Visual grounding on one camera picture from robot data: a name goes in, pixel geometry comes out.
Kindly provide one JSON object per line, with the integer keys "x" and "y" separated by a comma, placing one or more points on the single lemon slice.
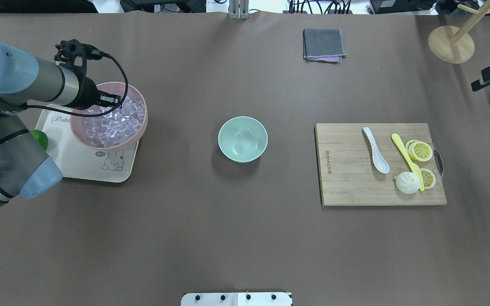
{"x": 429, "y": 178}

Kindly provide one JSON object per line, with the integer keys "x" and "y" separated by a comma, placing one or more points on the grey folded cloth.
{"x": 323, "y": 45}

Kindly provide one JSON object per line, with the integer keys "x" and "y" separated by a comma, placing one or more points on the mint green bowl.
{"x": 242, "y": 139}

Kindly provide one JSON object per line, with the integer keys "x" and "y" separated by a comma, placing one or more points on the beige rabbit tray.
{"x": 77, "y": 160}

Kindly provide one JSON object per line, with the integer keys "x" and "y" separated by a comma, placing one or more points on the yellow plastic knife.
{"x": 413, "y": 167}

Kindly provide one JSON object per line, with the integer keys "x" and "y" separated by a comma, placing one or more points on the aluminium frame post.
{"x": 238, "y": 9}

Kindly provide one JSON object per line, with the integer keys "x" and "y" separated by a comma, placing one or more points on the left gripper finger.
{"x": 108, "y": 100}

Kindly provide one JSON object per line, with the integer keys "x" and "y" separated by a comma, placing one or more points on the stacked lemon slices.
{"x": 419, "y": 151}

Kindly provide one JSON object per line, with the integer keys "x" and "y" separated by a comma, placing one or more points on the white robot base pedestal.
{"x": 268, "y": 298}

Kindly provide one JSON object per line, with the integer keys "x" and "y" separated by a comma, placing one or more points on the bamboo cutting board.
{"x": 348, "y": 177}

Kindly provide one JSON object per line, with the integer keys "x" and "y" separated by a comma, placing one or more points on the wooden mug tree stand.
{"x": 453, "y": 44}

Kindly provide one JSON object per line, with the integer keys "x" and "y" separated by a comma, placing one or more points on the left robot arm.
{"x": 25, "y": 167}

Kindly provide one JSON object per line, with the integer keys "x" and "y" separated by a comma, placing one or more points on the pink bowl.
{"x": 118, "y": 88}

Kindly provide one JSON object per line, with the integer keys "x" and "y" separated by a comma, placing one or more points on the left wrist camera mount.
{"x": 74, "y": 55}

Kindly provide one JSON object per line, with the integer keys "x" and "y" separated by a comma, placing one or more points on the green lime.
{"x": 41, "y": 138}

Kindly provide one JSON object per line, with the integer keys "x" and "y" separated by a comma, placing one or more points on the white ceramic spoon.
{"x": 378, "y": 160}

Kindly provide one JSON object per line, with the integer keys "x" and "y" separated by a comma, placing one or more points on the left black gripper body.
{"x": 88, "y": 94}

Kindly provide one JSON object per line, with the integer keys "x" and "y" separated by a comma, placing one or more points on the clear ice cubes pile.
{"x": 116, "y": 127}

